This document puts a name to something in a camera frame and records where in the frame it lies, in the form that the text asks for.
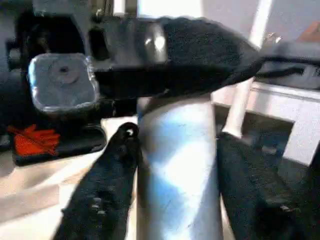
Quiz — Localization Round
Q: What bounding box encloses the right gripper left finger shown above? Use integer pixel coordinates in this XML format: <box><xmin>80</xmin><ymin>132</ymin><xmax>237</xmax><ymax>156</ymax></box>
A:
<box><xmin>53</xmin><ymin>121</ymin><xmax>144</xmax><ymax>240</ymax></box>

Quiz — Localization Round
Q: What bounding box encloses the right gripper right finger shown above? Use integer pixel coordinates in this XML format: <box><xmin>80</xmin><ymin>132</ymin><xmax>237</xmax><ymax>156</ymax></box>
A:
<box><xmin>216</xmin><ymin>131</ymin><xmax>311</xmax><ymax>240</ymax></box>

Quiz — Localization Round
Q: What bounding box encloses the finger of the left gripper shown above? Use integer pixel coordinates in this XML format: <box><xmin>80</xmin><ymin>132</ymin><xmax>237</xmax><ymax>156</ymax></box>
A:
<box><xmin>93</xmin><ymin>59</ymin><xmax>266</xmax><ymax>101</ymax></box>
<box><xmin>106</xmin><ymin>15</ymin><xmax>264</xmax><ymax>71</ymax></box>

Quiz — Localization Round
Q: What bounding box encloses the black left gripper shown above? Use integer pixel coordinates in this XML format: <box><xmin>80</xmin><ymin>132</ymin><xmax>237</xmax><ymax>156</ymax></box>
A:
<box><xmin>0</xmin><ymin>14</ymin><xmax>109</xmax><ymax>166</ymax></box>

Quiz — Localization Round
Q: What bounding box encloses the white sideboard with glass doors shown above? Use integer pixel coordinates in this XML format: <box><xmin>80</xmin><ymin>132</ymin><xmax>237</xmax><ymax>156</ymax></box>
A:
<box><xmin>211</xmin><ymin>81</ymin><xmax>320</xmax><ymax>166</ymax></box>

